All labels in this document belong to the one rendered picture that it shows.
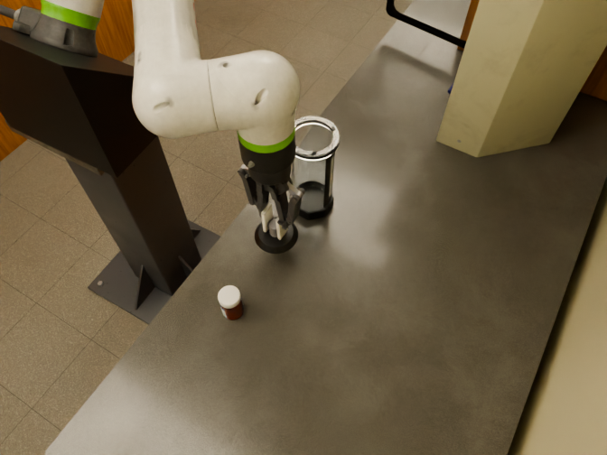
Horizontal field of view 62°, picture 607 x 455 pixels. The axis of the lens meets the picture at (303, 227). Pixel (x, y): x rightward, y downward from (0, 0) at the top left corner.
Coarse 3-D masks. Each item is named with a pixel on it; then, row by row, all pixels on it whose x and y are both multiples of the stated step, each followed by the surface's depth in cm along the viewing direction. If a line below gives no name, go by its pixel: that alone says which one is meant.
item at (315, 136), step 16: (304, 128) 104; (320, 128) 104; (336, 128) 101; (304, 144) 108; (320, 144) 108; (336, 144) 99; (304, 160) 100; (320, 160) 100; (304, 176) 104; (320, 176) 104; (320, 192) 109; (304, 208) 113; (320, 208) 114
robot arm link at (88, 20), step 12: (48, 0) 113; (60, 0) 113; (72, 0) 113; (84, 0) 114; (96, 0) 117; (48, 12) 114; (60, 12) 114; (72, 12) 114; (84, 12) 115; (96, 12) 118; (84, 24) 117; (96, 24) 120
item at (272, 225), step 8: (272, 224) 103; (256, 232) 107; (264, 232) 106; (272, 232) 104; (288, 232) 106; (296, 232) 107; (256, 240) 106; (264, 240) 105; (272, 240) 105; (280, 240) 105; (288, 240) 105; (296, 240) 106; (264, 248) 105; (272, 248) 104; (280, 248) 104; (288, 248) 105
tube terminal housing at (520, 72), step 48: (480, 0) 97; (528, 0) 92; (576, 0) 92; (480, 48) 104; (528, 48) 99; (576, 48) 103; (480, 96) 112; (528, 96) 111; (576, 96) 116; (480, 144) 123; (528, 144) 127
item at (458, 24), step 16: (400, 0) 144; (416, 0) 141; (432, 0) 138; (448, 0) 135; (464, 0) 132; (416, 16) 144; (432, 16) 141; (448, 16) 138; (464, 16) 135; (448, 32) 141; (464, 32) 138
